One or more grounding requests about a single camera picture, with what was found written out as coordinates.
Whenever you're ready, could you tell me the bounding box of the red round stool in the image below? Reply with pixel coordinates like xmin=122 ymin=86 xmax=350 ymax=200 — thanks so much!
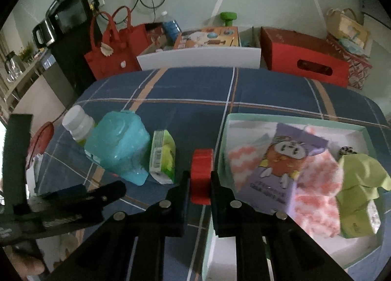
xmin=25 ymin=121 xmax=54 ymax=170

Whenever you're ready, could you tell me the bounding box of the teal plastic toy box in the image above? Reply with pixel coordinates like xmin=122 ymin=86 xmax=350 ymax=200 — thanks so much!
xmin=84 ymin=110 xmax=151 ymax=186

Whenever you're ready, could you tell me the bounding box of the red felt handbag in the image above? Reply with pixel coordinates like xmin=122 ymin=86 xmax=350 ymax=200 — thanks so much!
xmin=85 ymin=6 xmax=164 ymax=80

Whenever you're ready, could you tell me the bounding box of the blue plaid tablecloth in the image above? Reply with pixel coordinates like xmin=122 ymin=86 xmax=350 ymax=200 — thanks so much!
xmin=35 ymin=67 xmax=390 ymax=280

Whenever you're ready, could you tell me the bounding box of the light green shallow tray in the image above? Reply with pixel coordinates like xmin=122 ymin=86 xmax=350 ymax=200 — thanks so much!
xmin=217 ymin=114 xmax=390 ymax=280

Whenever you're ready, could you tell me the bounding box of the purple cartoon snack packet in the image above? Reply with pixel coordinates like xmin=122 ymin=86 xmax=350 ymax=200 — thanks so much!
xmin=236 ymin=123 xmax=328 ymax=216

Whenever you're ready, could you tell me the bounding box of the white plastic bracket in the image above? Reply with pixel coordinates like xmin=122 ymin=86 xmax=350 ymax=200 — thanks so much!
xmin=26 ymin=154 xmax=43 ymax=197

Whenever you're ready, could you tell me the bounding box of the green dumbbell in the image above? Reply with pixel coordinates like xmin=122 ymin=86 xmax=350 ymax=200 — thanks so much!
xmin=219 ymin=12 xmax=237 ymax=27

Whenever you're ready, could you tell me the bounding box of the person's left hand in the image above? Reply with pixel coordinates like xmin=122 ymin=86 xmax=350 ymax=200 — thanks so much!
xmin=3 ymin=246 xmax=45 ymax=280

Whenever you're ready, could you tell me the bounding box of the orange toy box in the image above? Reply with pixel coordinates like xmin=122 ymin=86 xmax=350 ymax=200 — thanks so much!
xmin=174 ymin=26 xmax=240 ymax=49

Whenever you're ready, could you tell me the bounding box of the green tissue pack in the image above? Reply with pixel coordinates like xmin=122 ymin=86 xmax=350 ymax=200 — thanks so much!
xmin=340 ymin=200 xmax=381 ymax=239

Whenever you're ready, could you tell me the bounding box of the black coffee machine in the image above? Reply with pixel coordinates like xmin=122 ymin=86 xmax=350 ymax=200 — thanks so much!
xmin=32 ymin=0 xmax=96 ymax=96

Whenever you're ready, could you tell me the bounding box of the white pill bottle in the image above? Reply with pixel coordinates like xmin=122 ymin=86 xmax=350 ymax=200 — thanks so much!
xmin=62 ymin=105 xmax=96 ymax=147

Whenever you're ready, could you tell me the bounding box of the blue water bottle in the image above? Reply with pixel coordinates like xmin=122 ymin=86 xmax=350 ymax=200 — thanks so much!
xmin=161 ymin=11 xmax=182 ymax=45

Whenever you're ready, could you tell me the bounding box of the black white spotted scrunchie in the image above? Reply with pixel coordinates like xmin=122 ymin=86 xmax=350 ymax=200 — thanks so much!
xmin=339 ymin=146 xmax=357 ymax=157

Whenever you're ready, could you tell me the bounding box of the red tape roll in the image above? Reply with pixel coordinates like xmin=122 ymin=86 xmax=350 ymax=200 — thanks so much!
xmin=190 ymin=149 xmax=214 ymax=205

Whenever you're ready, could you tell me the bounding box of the red patterned box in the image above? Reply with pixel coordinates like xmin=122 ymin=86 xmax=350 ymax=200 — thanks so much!
xmin=326 ymin=33 xmax=372 ymax=90

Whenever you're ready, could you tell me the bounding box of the pink white wavy cloth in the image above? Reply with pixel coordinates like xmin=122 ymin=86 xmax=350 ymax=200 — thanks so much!
xmin=226 ymin=127 xmax=344 ymax=237

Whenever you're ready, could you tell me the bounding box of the glass kettle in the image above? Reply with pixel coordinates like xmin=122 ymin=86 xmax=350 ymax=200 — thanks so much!
xmin=5 ymin=51 xmax=26 ymax=82

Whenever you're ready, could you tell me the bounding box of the yellow green cloth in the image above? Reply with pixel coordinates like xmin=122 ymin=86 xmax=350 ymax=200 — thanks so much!
xmin=337 ymin=153 xmax=390 ymax=216

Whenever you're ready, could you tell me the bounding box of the beige gift bag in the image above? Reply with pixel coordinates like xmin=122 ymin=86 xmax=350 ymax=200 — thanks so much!
xmin=326 ymin=8 xmax=370 ymax=49

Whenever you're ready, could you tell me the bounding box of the red cardboard box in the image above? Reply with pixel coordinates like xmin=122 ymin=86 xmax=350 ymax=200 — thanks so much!
xmin=260 ymin=27 xmax=349 ymax=88

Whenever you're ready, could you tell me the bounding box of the green small carton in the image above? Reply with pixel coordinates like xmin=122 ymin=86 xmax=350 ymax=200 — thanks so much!
xmin=149 ymin=130 xmax=176 ymax=184

